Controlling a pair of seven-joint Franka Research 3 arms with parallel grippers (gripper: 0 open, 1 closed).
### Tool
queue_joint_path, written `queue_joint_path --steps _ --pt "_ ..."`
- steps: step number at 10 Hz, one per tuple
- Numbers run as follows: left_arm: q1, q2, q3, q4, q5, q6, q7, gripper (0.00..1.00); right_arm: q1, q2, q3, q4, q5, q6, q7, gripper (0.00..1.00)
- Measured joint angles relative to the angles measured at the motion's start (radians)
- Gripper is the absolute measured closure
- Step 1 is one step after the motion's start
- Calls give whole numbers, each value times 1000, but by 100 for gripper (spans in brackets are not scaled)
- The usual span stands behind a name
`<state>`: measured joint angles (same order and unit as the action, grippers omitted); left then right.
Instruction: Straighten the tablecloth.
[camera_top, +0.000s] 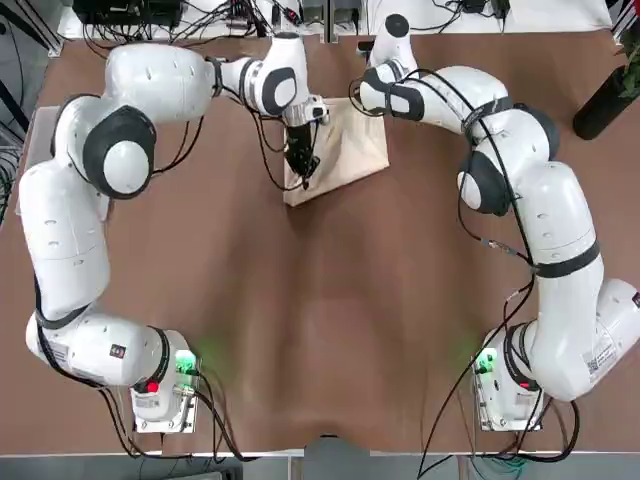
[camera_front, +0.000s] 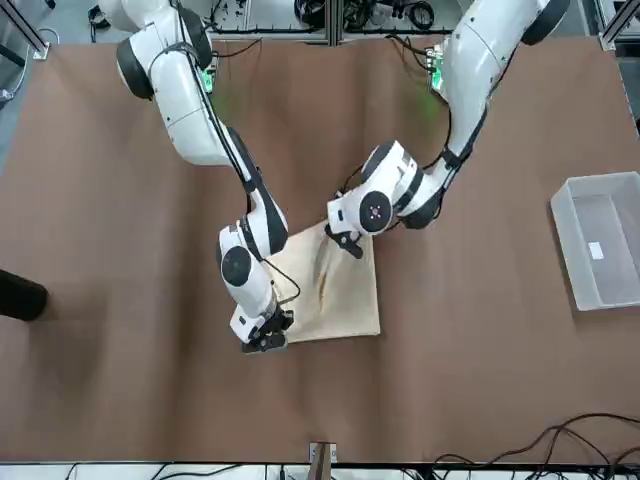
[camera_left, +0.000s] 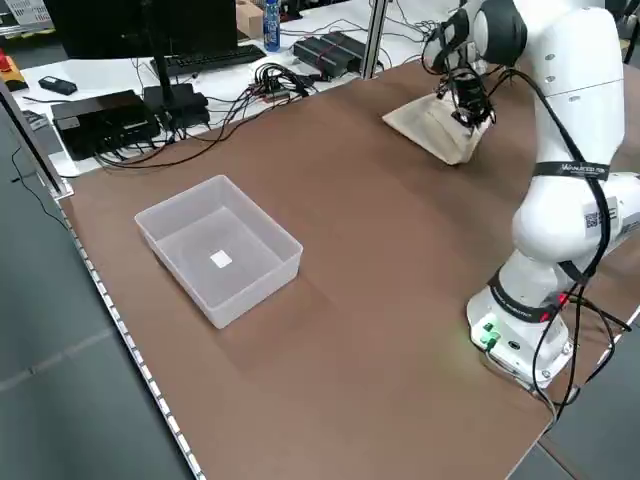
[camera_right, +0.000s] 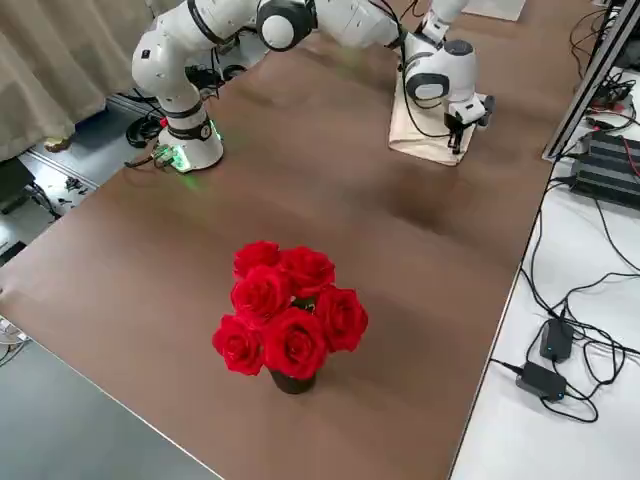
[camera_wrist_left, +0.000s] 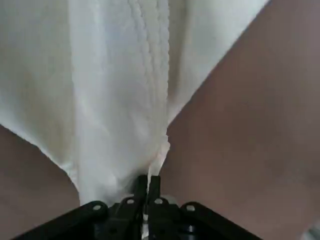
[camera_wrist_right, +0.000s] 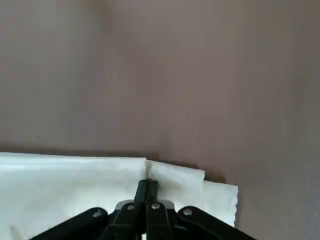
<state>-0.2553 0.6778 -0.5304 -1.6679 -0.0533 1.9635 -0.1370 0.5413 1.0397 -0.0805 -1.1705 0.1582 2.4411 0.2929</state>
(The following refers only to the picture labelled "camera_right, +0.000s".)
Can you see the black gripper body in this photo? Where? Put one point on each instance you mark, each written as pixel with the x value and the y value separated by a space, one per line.
pixel 487 112

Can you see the beige tablecloth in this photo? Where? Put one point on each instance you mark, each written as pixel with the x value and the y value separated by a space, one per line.
pixel 420 137

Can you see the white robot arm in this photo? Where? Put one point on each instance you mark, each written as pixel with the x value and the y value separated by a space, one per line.
pixel 447 12
pixel 170 60

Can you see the black finned power brick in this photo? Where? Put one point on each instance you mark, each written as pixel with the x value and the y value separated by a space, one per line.
pixel 607 150
pixel 605 182

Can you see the red artificial rose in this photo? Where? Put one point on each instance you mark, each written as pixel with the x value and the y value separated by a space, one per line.
pixel 295 345
pixel 310 267
pixel 237 347
pixel 255 256
pixel 260 295
pixel 342 317

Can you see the black power adapter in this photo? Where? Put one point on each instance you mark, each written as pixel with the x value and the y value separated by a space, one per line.
pixel 555 342
pixel 542 380

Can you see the black flower vase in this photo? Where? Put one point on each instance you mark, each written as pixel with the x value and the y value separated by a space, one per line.
pixel 292 384

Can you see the small brown object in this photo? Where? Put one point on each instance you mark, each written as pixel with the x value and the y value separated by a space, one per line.
pixel 56 145

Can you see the beige curtain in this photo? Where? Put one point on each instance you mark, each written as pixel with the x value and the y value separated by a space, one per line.
pixel 50 65

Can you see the black floor box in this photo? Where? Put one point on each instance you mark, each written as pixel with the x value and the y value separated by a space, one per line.
pixel 12 185

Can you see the aluminium frame post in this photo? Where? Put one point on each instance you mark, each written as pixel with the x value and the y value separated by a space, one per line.
pixel 590 75

